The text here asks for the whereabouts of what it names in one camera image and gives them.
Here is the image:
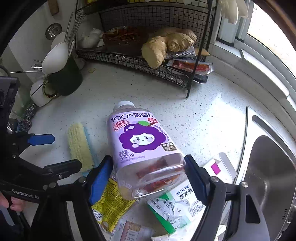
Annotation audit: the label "white ladle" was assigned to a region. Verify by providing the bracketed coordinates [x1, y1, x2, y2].
[42, 32, 69, 75]

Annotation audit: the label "wall drain cap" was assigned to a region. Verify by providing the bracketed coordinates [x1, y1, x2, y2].
[45, 23, 62, 40]

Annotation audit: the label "red snack packets on rack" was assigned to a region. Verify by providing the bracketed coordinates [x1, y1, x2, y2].
[167, 59, 214, 76]

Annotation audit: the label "stainless steel sink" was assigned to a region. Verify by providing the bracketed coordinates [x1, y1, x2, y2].
[234, 106, 295, 240]

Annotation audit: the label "red sauce packet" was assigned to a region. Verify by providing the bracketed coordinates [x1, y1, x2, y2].
[137, 157, 184, 193]

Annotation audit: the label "white lidded sugar jar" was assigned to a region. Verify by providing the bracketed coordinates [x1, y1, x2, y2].
[30, 78, 55, 107]

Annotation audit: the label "garlic bulbs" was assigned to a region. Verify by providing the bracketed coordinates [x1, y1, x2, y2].
[79, 28, 105, 49]

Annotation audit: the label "person's left hand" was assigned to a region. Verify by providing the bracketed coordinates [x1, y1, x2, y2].
[0, 193, 25, 212]

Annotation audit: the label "yellow blue scrub brush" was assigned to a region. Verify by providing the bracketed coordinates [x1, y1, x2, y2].
[68, 123, 94, 172]

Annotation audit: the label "dark green utensil mug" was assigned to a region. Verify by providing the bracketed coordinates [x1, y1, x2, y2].
[43, 57, 83, 98]

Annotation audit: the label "yellow snack wrapper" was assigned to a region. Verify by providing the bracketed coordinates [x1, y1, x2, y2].
[92, 175, 135, 233]

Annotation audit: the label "purple grape juice bottle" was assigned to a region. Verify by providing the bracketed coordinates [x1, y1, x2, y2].
[106, 100, 186, 200]

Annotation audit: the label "white green medicine box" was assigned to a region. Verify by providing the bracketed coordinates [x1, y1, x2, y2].
[146, 152, 238, 235]

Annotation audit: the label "black wire rack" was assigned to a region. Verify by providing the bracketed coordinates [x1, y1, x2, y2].
[75, 1, 215, 90]

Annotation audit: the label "small paper label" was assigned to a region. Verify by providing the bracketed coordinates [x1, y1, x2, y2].
[110, 220, 154, 241]

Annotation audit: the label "ginger root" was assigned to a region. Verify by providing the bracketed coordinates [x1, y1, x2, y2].
[141, 27, 197, 69]

